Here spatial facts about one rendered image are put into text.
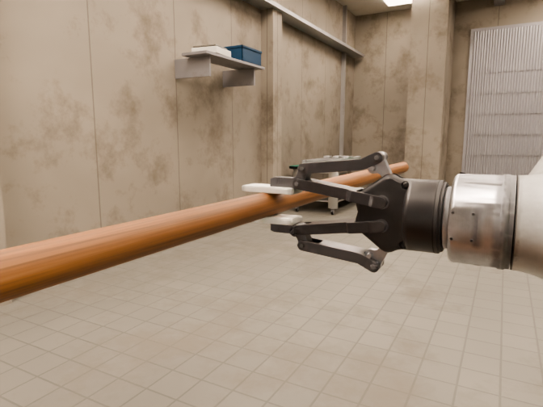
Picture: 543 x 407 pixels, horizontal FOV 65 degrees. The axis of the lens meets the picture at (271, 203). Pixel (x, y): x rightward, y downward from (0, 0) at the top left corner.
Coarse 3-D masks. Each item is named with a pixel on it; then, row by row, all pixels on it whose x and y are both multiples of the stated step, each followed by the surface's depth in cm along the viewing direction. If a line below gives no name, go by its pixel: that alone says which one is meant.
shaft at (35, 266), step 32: (128, 224) 32; (160, 224) 35; (192, 224) 38; (224, 224) 42; (0, 256) 24; (32, 256) 25; (64, 256) 27; (96, 256) 29; (128, 256) 32; (0, 288) 23; (32, 288) 25
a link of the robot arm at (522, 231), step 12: (516, 180) 41; (528, 180) 38; (540, 180) 37; (516, 192) 39; (528, 192) 37; (540, 192) 36; (516, 204) 36; (528, 204) 36; (540, 204) 36; (516, 216) 36; (528, 216) 36; (540, 216) 35; (516, 228) 36; (528, 228) 36; (540, 228) 35; (516, 240) 36; (528, 240) 36; (540, 240) 35; (516, 252) 37; (528, 252) 36; (540, 252) 36; (516, 264) 38; (528, 264) 37; (540, 264) 36; (540, 276) 38
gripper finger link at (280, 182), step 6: (300, 174) 49; (306, 174) 49; (270, 180) 51; (276, 180) 51; (282, 180) 51; (288, 180) 50; (270, 186) 52; (276, 186) 51; (282, 186) 51; (288, 186) 50
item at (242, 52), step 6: (228, 48) 536; (234, 48) 531; (240, 48) 527; (246, 48) 535; (252, 48) 545; (234, 54) 532; (240, 54) 528; (246, 54) 536; (252, 54) 548; (258, 54) 560; (246, 60) 537; (252, 60) 549; (258, 60) 561
